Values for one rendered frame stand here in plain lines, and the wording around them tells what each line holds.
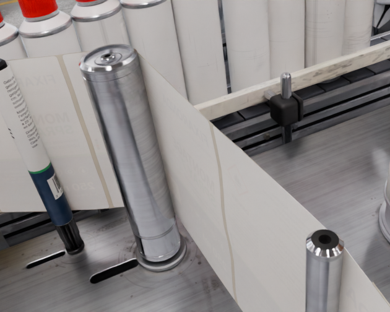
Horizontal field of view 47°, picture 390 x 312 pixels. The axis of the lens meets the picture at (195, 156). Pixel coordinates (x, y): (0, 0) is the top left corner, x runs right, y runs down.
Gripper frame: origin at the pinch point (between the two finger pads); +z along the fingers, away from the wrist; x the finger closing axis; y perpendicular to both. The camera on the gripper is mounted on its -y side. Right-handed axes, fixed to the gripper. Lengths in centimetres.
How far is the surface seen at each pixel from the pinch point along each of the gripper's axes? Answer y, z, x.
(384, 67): 4.1, 5.5, 1.5
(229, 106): 4.7, 14.6, -19.6
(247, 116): 4.2, 15.6, -16.3
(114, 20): 2.6, 8.9, -34.8
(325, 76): 4.7, 8.4, -8.0
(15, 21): -366, 109, -5
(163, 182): 20.7, 15.8, -33.6
